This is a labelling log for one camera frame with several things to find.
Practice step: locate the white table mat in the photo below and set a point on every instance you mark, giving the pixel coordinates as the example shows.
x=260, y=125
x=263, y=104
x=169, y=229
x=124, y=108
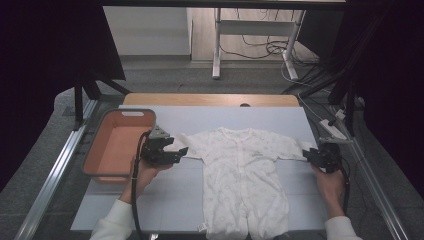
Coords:
x=273, y=115

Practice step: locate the person's right hand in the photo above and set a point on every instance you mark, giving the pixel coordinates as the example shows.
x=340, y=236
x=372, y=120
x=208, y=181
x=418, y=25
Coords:
x=331, y=190

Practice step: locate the orange basket with grey rim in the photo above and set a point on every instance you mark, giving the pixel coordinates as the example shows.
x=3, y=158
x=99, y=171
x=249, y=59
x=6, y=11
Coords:
x=116, y=150

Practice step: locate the aluminium floor rail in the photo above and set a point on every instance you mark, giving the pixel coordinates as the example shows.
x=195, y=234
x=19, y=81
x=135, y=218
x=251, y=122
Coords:
x=56, y=170
x=376, y=186

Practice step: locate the white baby romper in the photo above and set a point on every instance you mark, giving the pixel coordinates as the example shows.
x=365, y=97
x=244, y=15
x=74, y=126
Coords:
x=243, y=166

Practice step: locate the white power strip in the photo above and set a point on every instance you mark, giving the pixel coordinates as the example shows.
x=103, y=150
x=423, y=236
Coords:
x=331, y=129

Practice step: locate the white desk frame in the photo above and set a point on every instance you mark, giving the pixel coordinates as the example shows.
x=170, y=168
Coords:
x=255, y=27

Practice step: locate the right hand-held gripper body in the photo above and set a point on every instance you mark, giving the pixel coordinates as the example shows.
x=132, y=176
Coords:
x=328, y=158

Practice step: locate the black curtain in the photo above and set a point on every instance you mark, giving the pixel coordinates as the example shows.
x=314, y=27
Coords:
x=393, y=83
x=40, y=50

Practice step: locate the black metal stand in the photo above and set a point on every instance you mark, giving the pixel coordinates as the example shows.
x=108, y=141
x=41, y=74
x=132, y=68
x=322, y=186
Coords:
x=350, y=113
x=78, y=106

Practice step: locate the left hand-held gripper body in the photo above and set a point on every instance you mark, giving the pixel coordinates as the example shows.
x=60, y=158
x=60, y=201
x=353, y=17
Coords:
x=153, y=155

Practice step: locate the person's left hand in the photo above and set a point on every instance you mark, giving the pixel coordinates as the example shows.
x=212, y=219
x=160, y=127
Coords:
x=143, y=180

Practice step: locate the white plug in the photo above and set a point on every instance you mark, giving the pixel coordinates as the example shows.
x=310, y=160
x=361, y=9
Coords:
x=340, y=114

